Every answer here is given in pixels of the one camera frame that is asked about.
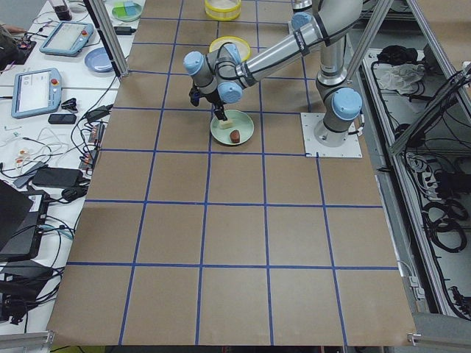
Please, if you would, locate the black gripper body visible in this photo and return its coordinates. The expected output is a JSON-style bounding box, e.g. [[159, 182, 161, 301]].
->
[[205, 90, 223, 109]]

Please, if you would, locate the white steamed bun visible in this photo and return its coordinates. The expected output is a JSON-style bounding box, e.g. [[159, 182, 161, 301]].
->
[[219, 118, 233, 129]]

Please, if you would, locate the yellow bamboo steamer basket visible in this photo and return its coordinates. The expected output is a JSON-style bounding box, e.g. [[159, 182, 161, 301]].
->
[[209, 36, 252, 61]]

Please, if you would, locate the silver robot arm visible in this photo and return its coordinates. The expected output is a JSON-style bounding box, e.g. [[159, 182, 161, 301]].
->
[[183, 1, 363, 121]]

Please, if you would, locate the light green plate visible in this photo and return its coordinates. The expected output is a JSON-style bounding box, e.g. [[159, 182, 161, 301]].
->
[[210, 110, 254, 146]]

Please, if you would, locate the brown steamed bun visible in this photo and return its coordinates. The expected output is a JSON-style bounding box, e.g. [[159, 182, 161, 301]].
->
[[230, 129, 241, 143]]

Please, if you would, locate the black power adapter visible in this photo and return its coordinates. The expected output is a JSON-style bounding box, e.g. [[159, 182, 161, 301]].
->
[[114, 26, 136, 35]]

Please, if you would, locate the blue plate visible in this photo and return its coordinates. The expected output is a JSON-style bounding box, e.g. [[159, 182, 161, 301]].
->
[[85, 47, 113, 73]]

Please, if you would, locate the green bowl with blocks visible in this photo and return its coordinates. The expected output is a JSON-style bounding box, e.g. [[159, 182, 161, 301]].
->
[[112, 1, 143, 22]]

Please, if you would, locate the upper teach pendant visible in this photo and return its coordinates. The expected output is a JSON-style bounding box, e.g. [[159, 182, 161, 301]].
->
[[39, 21, 94, 57]]

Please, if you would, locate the teach pendant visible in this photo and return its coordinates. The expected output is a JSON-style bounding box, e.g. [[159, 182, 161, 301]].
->
[[39, 21, 94, 57], [11, 68, 62, 119]]

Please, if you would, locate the lower teach pendant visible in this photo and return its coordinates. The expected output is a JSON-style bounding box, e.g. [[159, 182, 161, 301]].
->
[[11, 68, 62, 119]]

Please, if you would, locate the white crumpled cloth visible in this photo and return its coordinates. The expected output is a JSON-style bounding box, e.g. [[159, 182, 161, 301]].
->
[[378, 63, 425, 95]]

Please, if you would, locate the black laptop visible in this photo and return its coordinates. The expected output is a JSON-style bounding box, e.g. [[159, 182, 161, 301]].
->
[[1, 181, 49, 262]]

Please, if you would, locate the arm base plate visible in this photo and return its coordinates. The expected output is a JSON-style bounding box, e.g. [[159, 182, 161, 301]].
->
[[288, 21, 323, 51], [300, 113, 362, 158]]

